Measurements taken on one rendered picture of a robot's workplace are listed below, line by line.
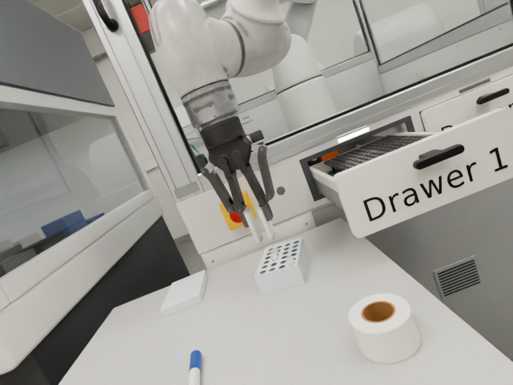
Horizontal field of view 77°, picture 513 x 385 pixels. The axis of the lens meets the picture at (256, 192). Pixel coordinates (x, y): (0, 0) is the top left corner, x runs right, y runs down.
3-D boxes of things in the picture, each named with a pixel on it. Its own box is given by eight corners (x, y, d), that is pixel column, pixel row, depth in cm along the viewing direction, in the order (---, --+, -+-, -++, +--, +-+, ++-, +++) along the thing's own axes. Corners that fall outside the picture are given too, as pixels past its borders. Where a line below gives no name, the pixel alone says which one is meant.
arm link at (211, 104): (220, 79, 51) (234, 114, 52) (234, 81, 60) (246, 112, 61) (172, 101, 54) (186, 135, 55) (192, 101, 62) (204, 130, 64)
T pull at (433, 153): (466, 151, 47) (464, 143, 46) (417, 171, 47) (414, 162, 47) (450, 150, 50) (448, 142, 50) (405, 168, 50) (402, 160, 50)
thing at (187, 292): (202, 301, 66) (198, 294, 66) (162, 317, 66) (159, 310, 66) (208, 275, 79) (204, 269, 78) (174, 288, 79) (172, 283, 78)
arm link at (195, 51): (196, 85, 50) (255, 70, 58) (153, -20, 47) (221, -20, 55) (166, 107, 58) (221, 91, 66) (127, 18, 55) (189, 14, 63)
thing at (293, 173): (577, 103, 81) (566, 45, 78) (198, 254, 83) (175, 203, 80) (396, 118, 174) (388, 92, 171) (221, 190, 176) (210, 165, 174)
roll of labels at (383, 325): (429, 326, 37) (420, 296, 37) (407, 372, 33) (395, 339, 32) (373, 315, 43) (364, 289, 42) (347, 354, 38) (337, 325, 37)
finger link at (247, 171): (235, 150, 61) (241, 147, 60) (263, 202, 62) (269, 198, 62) (229, 153, 57) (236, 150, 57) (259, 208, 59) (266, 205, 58)
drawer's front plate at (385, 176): (527, 172, 52) (511, 105, 49) (356, 240, 52) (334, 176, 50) (518, 170, 53) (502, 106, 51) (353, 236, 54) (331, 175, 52)
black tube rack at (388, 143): (451, 168, 61) (442, 136, 60) (363, 203, 61) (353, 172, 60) (395, 159, 83) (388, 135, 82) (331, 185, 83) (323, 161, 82)
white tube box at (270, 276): (304, 283, 57) (297, 264, 57) (261, 294, 60) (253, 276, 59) (308, 252, 69) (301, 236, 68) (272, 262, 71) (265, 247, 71)
